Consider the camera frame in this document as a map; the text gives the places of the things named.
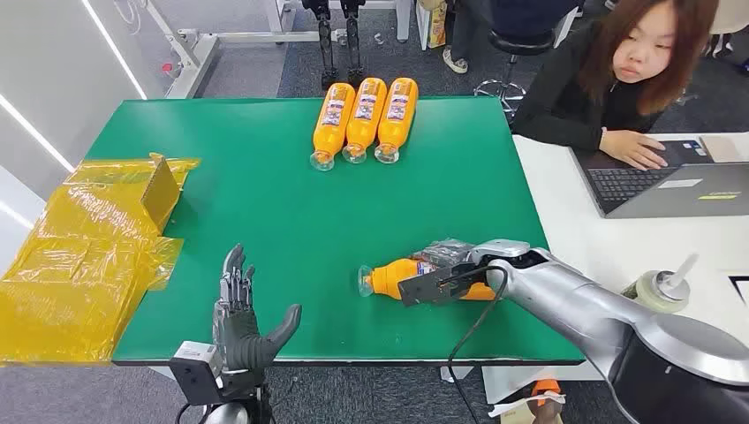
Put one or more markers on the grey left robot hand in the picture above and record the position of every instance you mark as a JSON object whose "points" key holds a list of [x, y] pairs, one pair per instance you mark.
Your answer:
{"points": [[237, 336]]}

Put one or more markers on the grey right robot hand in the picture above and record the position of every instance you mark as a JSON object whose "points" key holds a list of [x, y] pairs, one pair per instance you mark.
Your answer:
{"points": [[444, 251]]}

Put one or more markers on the orange bottle with blue label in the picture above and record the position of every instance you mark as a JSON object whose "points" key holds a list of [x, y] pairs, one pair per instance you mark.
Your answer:
{"points": [[389, 280]]}

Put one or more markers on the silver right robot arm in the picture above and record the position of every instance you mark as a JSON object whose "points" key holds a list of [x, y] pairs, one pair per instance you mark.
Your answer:
{"points": [[573, 310]]}

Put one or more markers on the green table mat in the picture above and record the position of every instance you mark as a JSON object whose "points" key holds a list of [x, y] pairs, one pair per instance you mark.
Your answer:
{"points": [[292, 234]]}

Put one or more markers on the white paper sheet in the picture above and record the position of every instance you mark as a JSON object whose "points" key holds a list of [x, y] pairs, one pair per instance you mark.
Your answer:
{"points": [[515, 408]]}

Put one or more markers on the cardboard box in yellow film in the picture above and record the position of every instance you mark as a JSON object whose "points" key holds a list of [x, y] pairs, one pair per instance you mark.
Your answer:
{"points": [[76, 263]]}

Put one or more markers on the seated person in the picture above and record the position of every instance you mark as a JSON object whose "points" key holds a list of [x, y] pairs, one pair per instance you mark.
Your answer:
{"points": [[453, 58]]}

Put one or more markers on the grey laptop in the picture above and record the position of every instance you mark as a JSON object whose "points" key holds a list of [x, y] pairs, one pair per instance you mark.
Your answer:
{"points": [[632, 184]]}

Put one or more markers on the person's right hand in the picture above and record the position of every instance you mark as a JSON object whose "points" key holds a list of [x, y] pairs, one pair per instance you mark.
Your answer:
{"points": [[632, 149]]}

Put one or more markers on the drink cup with straw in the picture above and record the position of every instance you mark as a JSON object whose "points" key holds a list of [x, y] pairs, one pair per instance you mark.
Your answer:
{"points": [[658, 292]]}

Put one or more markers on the black stool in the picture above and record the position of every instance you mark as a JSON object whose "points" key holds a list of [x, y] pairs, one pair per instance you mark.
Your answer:
{"points": [[521, 44]]}

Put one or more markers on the small white floor object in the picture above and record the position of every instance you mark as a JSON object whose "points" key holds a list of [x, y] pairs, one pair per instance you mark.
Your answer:
{"points": [[378, 38]]}

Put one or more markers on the printed cardboard box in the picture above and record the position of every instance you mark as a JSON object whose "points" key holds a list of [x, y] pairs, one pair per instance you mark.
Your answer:
{"points": [[436, 26]]}

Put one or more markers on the black robot leg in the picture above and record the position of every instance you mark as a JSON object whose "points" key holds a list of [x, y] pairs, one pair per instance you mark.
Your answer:
{"points": [[353, 41], [325, 41]]}

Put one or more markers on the red knob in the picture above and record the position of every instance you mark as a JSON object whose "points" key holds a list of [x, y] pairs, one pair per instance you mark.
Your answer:
{"points": [[167, 68]]}

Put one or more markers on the white chair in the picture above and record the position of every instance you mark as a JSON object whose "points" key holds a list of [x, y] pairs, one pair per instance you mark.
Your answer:
{"points": [[731, 14]]}

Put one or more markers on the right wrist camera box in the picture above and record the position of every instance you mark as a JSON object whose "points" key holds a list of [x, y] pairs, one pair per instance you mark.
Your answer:
{"points": [[427, 287]]}

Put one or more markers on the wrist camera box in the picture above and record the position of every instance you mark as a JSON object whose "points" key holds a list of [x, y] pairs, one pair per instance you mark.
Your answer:
{"points": [[193, 374], [427, 287]]}

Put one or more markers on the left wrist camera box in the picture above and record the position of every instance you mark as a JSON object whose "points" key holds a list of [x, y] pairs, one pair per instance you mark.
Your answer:
{"points": [[193, 374]]}

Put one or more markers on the white metal frame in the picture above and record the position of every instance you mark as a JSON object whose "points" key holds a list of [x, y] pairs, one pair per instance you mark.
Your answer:
{"points": [[199, 49]]}

